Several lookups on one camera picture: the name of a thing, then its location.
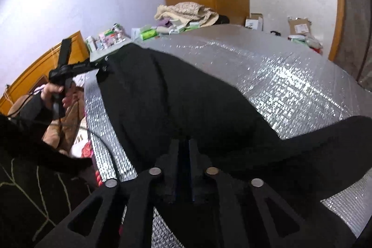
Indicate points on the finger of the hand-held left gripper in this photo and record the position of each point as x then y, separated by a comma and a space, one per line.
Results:
101, 72

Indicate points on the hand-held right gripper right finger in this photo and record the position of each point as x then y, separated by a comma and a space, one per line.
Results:
193, 172

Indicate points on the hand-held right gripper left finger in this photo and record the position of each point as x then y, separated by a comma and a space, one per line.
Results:
175, 172

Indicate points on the black garment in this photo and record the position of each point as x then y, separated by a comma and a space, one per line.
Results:
180, 97

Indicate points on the person's left forearm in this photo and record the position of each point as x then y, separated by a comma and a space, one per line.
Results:
29, 137

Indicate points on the person's left hand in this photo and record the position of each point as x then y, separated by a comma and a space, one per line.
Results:
49, 89

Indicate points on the wooden headboard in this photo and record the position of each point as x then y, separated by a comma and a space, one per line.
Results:
32, 70

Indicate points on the clutter of small packets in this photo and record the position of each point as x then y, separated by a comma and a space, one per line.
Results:
104, 38

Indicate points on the green tissue packet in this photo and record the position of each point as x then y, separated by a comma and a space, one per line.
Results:
148, 34

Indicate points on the white floral quilt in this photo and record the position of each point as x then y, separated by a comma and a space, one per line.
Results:
84, 149

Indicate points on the purple cloth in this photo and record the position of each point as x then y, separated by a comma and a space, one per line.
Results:
165, 23

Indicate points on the beige blanket pile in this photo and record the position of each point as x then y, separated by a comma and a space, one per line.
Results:
186, 11

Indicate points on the silver foil mat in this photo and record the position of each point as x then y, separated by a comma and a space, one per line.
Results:
261, 62

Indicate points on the black leaf patterned cloth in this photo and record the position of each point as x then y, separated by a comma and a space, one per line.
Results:
29, 207

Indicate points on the white cardboard box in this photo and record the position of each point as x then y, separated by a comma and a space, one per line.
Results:
254, 22

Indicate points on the small black object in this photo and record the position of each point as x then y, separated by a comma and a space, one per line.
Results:
274, 32

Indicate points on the light green packets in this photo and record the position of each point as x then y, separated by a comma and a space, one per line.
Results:
296, 38

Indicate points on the red packet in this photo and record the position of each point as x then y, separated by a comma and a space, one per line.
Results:
316, 48

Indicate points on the brown cardboard box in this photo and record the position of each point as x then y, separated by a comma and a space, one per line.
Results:
299, 25

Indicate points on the grey plastic door curtain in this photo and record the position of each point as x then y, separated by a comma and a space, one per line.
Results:
357, 18

